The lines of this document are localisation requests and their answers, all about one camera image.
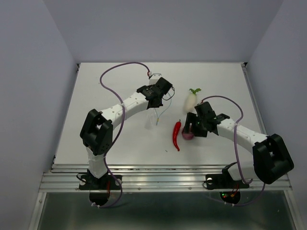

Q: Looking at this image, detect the white radish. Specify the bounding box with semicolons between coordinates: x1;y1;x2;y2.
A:
183;88;201;113

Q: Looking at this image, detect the red chili pepper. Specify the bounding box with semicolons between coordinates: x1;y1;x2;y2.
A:
172;120;181;151

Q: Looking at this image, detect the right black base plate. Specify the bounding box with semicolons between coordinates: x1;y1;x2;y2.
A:
203;174;249;190

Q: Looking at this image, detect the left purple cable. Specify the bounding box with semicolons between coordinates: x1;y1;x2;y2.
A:
91;61;154;208

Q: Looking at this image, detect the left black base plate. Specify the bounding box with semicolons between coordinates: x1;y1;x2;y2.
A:
76;173;122;191

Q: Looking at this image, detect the clear zip top bag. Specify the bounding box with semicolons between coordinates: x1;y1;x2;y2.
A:
144;93;172;130

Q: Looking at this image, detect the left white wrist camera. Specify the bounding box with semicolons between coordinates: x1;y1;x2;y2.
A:
148;73;162;85

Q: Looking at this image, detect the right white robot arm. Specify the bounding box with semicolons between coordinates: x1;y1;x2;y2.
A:
182;102;294;187

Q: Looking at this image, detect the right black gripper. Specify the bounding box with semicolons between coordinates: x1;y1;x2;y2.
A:
182;112;207;137

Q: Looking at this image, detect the purple onion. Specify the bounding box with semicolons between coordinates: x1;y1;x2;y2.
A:
181;127;195;140

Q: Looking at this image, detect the aluminium rail frame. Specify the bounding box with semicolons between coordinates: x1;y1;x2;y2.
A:
30;62;305;230

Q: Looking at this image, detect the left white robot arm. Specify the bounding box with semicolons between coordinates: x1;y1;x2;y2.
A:
80;77;174;189

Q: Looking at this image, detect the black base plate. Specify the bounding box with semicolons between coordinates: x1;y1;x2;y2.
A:
76;173;122;191
203;174;249;190

